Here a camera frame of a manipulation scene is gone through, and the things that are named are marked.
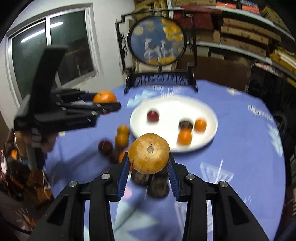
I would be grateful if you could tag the brown cardboard panel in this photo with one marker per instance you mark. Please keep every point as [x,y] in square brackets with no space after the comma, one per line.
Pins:
[219,71]

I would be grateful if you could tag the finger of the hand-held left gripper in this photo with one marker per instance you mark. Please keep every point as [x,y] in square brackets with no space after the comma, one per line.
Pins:
[86,95]
[108,107]

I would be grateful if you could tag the person's left hand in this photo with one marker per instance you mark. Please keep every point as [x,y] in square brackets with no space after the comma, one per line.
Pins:
[49,142]

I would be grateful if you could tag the round decorative screen on stand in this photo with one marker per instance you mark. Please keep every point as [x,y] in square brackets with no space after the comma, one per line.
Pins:
[157,39]

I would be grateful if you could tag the white shelf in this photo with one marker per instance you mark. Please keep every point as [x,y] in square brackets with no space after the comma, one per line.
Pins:
[231,49]

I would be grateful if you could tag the shelf with stacked boxes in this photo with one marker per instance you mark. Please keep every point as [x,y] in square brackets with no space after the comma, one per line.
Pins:
[242,34]

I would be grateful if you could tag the yellow-brown pear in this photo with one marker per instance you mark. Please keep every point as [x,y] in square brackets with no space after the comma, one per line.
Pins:
[149,153]

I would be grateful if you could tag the white framed window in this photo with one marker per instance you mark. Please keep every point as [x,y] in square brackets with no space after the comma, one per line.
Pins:
[69,46]

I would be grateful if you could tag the white round plate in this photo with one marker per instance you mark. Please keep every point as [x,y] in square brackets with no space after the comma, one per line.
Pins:
[166,109]

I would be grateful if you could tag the blue printed tablecloth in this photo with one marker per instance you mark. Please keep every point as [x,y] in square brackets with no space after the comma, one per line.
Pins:
[242,150]

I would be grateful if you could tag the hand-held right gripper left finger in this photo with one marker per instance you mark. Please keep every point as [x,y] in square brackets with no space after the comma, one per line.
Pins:
[123,177]

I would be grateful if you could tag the dark red apple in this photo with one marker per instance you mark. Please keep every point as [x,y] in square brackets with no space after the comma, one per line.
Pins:
[152,115]

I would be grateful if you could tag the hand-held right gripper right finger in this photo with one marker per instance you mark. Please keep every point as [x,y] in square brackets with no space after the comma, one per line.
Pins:
[173,182]

